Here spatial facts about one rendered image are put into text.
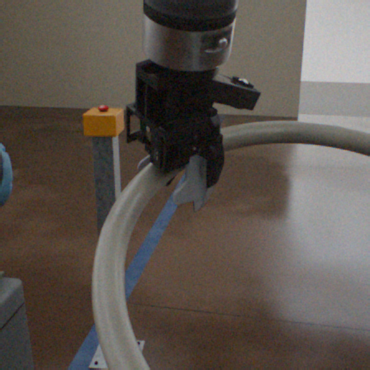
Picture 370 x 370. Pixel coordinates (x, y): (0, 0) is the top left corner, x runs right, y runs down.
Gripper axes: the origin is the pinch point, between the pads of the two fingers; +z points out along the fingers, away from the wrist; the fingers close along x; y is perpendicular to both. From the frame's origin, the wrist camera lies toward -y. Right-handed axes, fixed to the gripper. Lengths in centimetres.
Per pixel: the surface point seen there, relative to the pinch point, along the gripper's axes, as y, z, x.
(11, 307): 17, 53, -34
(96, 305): 21.5, -7.1, 12.1
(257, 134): -8.7, -7.0, 3.0
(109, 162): -42, 73, -83
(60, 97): -248, 355, -524
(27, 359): 18, 70, -30
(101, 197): -37, 86, -81
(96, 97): -282, 346, -483
